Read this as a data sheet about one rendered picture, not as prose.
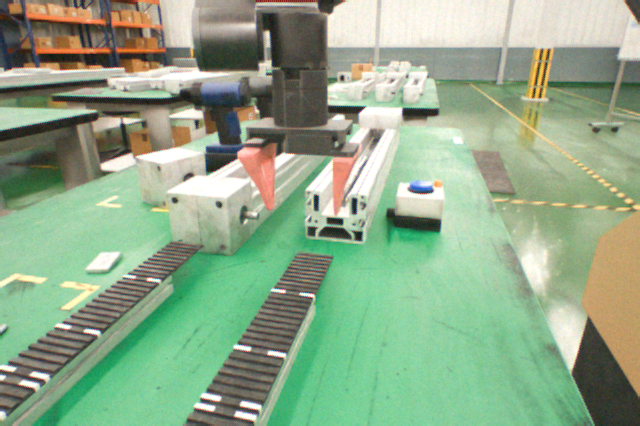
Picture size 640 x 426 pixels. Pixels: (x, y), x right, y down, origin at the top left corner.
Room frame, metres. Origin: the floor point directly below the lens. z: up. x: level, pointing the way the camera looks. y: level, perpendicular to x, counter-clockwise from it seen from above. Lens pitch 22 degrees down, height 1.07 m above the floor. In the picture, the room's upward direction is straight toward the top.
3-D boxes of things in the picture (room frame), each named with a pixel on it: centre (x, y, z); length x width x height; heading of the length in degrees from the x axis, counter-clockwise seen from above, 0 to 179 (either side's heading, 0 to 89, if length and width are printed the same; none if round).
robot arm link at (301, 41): (0.44, 0.03, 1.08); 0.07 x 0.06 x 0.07; 97
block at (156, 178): (0.80, 0.29, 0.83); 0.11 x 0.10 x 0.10; 55
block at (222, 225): (0.61, 0.16, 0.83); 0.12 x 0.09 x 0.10; 76
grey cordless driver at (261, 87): (1.26, 0.19, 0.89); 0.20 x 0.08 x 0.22; 85
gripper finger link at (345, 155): (0.43, -0.01, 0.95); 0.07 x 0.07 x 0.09; 77
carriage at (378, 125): (1.24, -0.18, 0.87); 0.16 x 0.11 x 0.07; 166
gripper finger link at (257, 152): (0.44, 0.04, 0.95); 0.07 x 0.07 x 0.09; 77
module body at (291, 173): (1.04, 0.06, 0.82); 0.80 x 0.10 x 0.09; 166
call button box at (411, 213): (0.69, -0.17, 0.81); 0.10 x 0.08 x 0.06; 76
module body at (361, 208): (1.00, -0.12, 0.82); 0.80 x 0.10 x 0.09; 166
